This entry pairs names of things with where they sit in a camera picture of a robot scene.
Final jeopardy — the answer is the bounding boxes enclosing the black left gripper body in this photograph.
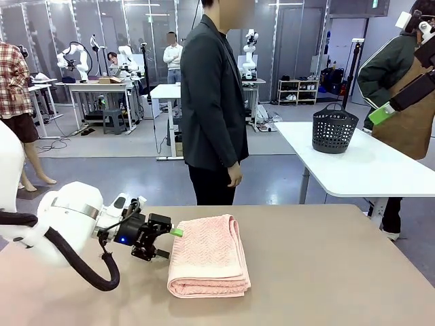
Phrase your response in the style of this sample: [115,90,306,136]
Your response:
[118,213,154,257]

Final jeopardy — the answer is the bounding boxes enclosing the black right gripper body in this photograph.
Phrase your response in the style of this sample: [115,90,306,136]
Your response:
[413,39,435,69]

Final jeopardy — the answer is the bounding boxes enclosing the pink towel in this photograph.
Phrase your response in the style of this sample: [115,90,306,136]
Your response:
[167,213,251,300]

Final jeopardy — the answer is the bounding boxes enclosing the black perforated laundry basket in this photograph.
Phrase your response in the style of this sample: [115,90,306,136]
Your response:
[311,103,360,155]

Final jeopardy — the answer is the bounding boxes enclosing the blazer person right forearm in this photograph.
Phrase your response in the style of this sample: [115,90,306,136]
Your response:
[217,111,251,169]

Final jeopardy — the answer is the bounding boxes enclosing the blazer person right hand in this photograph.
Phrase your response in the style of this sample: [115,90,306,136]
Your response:
[226,162,244,188]

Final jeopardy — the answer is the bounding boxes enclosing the person in brown apron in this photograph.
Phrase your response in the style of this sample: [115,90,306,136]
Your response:
[357,0,435,242]

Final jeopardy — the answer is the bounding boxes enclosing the white side table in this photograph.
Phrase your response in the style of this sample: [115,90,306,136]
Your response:
[274,121,435,198]

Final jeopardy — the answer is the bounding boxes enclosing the dark floor mat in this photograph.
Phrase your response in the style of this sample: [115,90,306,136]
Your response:
[16,185,51,202]

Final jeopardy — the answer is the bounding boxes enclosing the wooden shoe rack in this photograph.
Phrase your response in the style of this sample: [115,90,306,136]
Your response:
[277,79,320,106]

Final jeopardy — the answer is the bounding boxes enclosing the grey step stool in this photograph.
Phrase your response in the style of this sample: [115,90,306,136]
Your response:
[103,108,127,136]

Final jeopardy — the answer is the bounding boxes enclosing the person in dark blazer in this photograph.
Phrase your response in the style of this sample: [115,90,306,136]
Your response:
[179,0,256,206]

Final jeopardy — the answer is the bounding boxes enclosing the white standing desk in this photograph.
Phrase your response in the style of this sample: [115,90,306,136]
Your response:
[149,84,184,161]

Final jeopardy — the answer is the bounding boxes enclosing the white bags pile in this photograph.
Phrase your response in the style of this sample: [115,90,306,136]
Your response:
[256,104,283,132]

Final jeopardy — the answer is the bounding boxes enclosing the white robot workbench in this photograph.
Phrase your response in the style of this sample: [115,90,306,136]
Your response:
[56,80,137,136]

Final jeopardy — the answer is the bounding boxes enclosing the person in white sweater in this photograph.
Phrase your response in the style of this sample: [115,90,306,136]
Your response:
[162,31,184,86]

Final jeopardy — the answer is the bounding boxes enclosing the seated person in white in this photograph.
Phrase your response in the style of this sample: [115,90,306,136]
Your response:
[106,51,120,77]

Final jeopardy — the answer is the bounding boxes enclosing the white desk with clutter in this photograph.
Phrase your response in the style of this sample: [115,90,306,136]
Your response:
[27,77,64,140]

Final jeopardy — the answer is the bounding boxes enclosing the person in plaid shirt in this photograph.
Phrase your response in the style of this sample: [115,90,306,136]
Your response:
[0,40,58,192]

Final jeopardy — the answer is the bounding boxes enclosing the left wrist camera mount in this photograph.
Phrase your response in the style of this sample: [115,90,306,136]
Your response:
[126,195,148,218]

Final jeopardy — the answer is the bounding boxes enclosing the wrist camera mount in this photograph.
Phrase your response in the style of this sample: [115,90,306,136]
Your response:
[126,195,148,218]
[395,10,435,37]

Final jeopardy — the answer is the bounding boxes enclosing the thin black cable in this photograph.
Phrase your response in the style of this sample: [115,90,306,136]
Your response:
[97,203,142,259]

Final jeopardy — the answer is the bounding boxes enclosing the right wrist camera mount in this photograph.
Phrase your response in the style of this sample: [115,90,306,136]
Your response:
[395,10,435,37]

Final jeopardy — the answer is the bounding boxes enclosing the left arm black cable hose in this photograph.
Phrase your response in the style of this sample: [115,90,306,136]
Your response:
[0,212,120,292]

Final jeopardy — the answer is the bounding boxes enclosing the black floor cables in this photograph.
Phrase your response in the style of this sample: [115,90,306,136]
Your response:
[33,135,71,153]

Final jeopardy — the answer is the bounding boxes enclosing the black camera tripod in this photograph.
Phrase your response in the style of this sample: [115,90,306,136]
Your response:
[140,43,154,103]

